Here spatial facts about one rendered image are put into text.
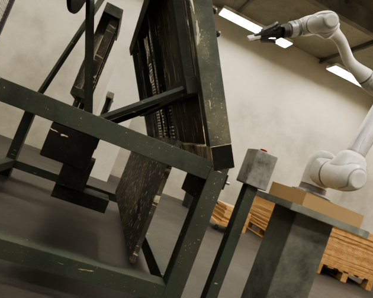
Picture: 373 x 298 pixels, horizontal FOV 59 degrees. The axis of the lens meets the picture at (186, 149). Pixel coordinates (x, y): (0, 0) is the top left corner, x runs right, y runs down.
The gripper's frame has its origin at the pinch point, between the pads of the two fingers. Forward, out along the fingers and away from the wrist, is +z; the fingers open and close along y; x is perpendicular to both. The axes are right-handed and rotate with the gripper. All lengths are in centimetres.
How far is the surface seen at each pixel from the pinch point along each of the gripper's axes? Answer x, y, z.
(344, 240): 7, -356, -161
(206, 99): 43, 2, 38
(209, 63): 30.7, 12.3, 33.3
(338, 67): -329, -344, -329
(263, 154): 63, -23, 16
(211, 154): 61, -16, 42
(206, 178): 69, -23, 46
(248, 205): 79, -40, 28
